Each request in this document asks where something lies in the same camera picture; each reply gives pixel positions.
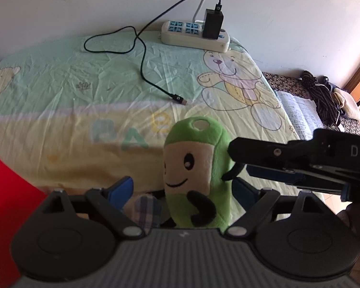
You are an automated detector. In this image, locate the white plush bear blue bow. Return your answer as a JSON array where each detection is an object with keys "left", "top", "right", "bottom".
[{"left": 131, "top": 194, "right": 162, "bottom": 233}]

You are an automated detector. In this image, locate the green bean plush toy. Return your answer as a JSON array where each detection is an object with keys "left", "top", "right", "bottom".
[{"left": 163, "top": 116, "right": 231, "bottom": 231}]

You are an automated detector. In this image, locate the red cardboard box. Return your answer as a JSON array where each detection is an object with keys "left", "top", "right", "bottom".
[{"left": 0, "top": 160, "right": 47, "bottom": 287}]

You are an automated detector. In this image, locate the cartoon bear bed sheet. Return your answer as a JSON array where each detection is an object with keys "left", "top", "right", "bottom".
[{"left": 0, "top": 32, "right": 299, "bottom": 194}]

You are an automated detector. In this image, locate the black charger adapter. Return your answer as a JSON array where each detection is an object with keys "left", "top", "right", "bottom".
[{"left": 202, "top": 3, "right": 224, "bottom": 40}]

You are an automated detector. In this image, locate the white power strip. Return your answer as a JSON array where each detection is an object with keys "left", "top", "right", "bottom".
[{"left": 161, "top": 21, "right": 230, "bottom": 53}]

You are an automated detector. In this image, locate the dark bundled cable pile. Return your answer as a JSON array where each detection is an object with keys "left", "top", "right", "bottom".
[{"left": 300, "top": 70, "right": 343, "bottom": 127}]

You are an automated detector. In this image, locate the black usb cable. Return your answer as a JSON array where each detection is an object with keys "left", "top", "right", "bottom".
[{"left": 84, "top": 0, "right": 223, "bottom": 107}]

